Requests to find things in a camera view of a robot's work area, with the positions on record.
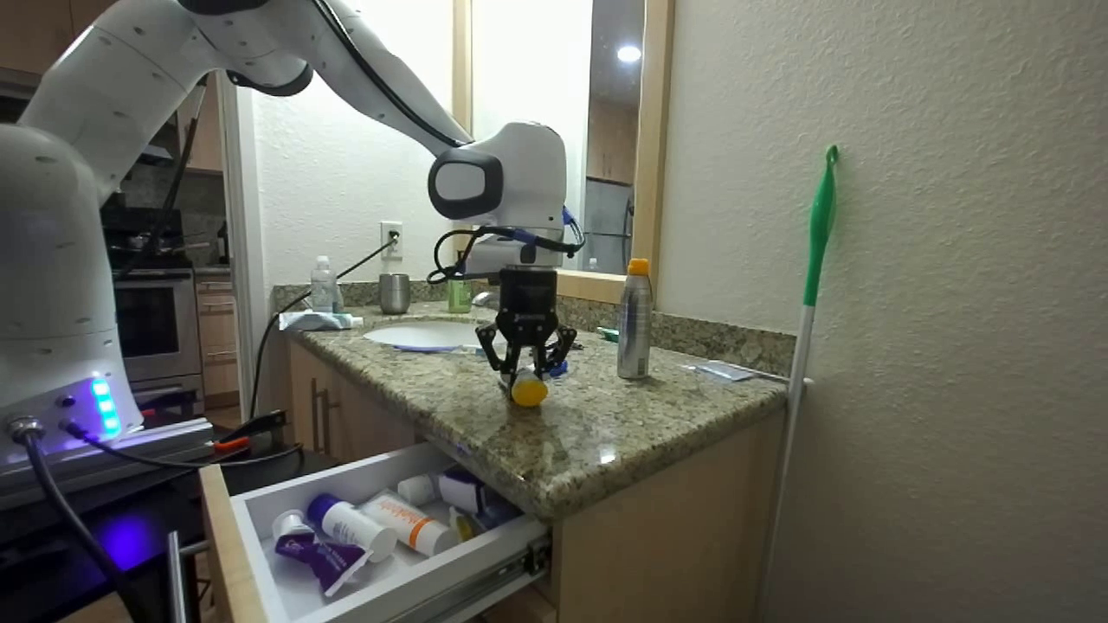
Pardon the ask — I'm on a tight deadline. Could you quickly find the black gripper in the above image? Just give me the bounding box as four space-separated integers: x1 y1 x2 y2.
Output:
474 263 583 392

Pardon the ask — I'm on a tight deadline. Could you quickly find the white drawer with wood front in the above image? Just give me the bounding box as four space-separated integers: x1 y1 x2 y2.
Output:
199 438 553 623

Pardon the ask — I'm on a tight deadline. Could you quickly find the chrome faucet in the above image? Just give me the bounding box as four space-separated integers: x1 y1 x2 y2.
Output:
472 280 504 326

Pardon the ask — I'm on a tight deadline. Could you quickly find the green soap dispenser bottle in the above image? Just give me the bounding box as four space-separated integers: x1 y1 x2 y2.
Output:
443 275 478 320

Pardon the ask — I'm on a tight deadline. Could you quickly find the silver spray can orange cap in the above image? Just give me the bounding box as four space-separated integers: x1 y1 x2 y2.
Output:
615 253 657 385

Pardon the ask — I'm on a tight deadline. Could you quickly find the white sink basin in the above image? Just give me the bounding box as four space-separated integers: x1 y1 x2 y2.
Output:
365 320 494 356

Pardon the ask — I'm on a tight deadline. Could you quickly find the steel cup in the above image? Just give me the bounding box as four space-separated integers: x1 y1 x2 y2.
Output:
377 269 411 320

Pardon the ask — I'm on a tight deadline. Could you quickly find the white dark labelled tube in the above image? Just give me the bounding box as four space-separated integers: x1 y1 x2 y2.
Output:
433 463 516 533

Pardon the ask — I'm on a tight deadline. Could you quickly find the small white jar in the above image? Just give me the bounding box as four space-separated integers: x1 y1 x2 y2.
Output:
395 472 440 509

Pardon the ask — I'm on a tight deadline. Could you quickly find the clear plastic packet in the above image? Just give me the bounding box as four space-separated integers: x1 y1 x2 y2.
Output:
682 356 764 386

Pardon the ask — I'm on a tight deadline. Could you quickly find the white orange thinkbaby tube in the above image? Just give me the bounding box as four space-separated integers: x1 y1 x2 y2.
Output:
359 491 457 559

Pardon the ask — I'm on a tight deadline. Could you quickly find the wooden vanity cabinet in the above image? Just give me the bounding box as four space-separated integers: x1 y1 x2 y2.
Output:
283 340 793 623

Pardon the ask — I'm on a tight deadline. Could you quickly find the clear plastic bottle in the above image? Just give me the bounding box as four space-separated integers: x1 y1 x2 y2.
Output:
309 253 341 320

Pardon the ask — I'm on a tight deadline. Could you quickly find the white bottle with purple cap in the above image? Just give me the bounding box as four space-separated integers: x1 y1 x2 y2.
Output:
306 491 395 565

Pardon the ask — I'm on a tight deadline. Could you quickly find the wood framed mirror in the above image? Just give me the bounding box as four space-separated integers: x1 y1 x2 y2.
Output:
450 0 678 303

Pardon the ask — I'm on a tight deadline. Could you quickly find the purple toothpaste tube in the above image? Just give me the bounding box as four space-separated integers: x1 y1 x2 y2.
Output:
272 513 375 603

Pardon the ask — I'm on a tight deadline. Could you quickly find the orange clamp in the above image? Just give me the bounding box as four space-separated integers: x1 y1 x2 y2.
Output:
209 428 259 457

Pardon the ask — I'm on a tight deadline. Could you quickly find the wooden kitchen drawer unit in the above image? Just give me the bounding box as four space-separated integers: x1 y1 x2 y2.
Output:
191 275 242 407

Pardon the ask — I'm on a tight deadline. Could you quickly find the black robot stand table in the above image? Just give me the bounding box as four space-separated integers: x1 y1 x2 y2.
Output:
0 444 289 623

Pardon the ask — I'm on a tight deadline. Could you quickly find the wooden kitchen cabinet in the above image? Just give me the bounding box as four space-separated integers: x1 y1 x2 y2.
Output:
0 0 227 175

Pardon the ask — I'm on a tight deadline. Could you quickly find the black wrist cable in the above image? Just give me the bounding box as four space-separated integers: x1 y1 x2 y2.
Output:
425 221 585 287

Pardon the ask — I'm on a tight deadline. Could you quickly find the white wall outlet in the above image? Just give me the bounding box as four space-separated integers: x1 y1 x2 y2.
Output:
377 219 410 263

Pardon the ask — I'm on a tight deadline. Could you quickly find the black power cable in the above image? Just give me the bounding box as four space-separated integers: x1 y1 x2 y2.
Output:
246 234 402 427

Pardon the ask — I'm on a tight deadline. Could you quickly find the green white mop handle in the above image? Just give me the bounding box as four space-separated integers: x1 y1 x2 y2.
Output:
755 142 845 623

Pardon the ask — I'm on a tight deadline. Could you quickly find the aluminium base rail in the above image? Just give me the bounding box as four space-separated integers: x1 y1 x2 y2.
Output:
0 414 219 478

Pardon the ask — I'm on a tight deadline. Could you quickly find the metal drawer handle bar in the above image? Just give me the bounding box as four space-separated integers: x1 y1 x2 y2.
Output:
162 530 193 623

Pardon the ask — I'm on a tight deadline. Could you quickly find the black base cable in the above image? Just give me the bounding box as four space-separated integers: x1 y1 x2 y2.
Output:
59 419 279 473
9 419 134 600

